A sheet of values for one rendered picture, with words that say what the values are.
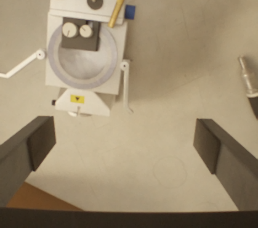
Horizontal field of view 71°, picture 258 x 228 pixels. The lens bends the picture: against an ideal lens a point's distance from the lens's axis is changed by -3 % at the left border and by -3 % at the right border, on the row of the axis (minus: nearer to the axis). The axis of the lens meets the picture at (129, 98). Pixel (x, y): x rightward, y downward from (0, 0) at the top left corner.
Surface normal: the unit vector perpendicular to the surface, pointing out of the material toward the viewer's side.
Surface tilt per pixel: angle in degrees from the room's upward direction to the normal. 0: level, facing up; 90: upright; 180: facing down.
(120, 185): 0
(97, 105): 0
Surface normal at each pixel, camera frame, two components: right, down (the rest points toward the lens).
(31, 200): 0.53, -0.82
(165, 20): 0.00, 0.27
